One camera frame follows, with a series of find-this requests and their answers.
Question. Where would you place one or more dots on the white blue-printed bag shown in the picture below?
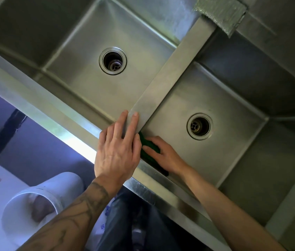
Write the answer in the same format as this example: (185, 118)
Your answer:
(103, 224)

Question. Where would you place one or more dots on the person's right forearm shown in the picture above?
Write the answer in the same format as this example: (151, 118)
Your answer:
(234, 216)

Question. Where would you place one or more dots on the green scouring cloth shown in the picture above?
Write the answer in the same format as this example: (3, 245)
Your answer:
(150, 158)

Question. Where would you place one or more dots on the silver scouring sponge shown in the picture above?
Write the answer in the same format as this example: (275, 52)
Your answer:
(223, 10)

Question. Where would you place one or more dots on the person's left forearm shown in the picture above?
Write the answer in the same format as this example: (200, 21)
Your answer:
(71, 222)

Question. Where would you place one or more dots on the person's right hand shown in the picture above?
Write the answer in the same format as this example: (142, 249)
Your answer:
(169, 159)

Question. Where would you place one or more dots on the basin drain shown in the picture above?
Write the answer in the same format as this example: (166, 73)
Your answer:
(112, 60)
(200, 126)

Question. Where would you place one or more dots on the white plastic bucket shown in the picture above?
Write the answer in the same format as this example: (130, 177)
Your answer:
(58, 185)

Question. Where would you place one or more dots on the person's left hand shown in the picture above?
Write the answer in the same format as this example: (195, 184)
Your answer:
(116, 159)

